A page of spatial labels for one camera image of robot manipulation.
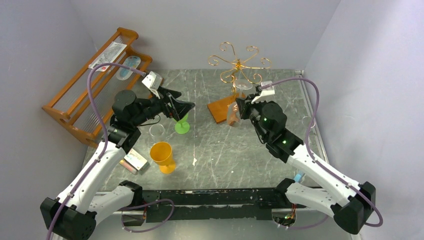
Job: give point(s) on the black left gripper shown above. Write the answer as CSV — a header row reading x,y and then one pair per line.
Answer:
x,y
179,109

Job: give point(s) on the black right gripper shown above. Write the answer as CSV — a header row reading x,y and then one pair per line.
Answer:
x,y
244,108

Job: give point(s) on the green plastic wine glass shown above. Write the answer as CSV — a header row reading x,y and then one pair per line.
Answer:
x,y
182,126

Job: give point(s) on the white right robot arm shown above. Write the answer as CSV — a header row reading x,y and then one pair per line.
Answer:
x,y
281,144

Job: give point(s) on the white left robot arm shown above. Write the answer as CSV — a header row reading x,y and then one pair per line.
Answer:
x,y
75,212

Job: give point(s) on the orange plastic wine glass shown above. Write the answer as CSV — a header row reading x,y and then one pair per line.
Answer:
x,y
162,154

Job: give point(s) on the orange wooden shelf rack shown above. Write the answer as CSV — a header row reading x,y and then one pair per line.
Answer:
x,y
71,107

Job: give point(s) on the clear glass tumbler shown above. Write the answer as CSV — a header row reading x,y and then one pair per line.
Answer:
x,y
157,131

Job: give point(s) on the blue white blister pack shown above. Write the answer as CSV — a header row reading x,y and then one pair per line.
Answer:
x,y
132,62

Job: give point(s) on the small clear glass cup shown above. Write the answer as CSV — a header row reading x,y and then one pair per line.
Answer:
x,y
306,120

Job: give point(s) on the small printed cardboard box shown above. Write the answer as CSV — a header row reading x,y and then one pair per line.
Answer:
x,y
134,162

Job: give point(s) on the white printed package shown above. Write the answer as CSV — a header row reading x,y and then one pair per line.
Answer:
x,y
109,54

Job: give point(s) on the light blue tape piece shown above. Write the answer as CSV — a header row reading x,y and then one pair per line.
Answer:
x,y
299,177

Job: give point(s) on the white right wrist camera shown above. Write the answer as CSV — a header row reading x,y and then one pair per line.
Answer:
x,y
265,91

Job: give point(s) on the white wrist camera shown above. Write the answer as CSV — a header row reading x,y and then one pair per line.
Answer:
x,y
265,91
153,81

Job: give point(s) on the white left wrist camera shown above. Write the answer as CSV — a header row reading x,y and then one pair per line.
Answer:
x,y
153,81

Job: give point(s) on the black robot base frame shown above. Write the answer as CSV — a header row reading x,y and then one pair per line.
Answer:
x,y
258,203

